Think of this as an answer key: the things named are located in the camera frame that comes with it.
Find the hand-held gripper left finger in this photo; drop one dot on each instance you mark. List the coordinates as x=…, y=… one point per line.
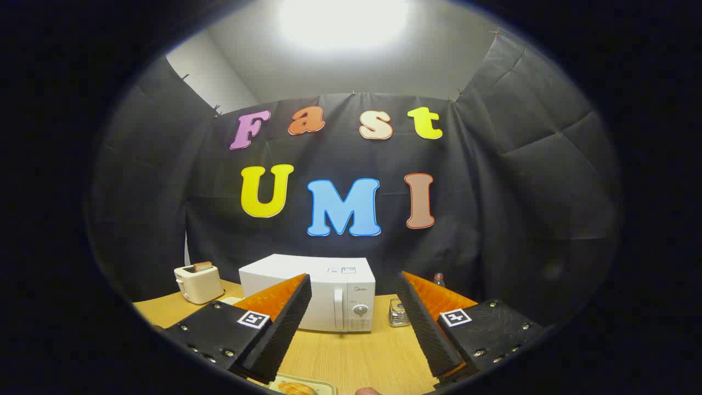
x=285, y=329

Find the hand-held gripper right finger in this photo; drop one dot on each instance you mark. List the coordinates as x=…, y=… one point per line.
x=425, y=329

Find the white microwave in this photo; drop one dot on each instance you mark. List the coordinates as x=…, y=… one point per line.
x=329, y=307

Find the round toasted flatbread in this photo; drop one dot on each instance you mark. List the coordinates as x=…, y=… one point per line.
x=296, y=389

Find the clear plastic water bottle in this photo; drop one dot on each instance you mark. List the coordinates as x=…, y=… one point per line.
x=439, y=280

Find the white divided bean dish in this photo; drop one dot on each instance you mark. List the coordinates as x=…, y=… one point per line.
x=230, y=300

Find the cream cherry print plate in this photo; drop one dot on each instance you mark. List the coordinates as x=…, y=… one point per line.
x=324, y=387

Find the cream toaster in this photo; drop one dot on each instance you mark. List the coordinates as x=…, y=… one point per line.
x=200, y=285

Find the toast slice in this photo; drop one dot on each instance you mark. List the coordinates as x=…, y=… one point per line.
x=203, y=266

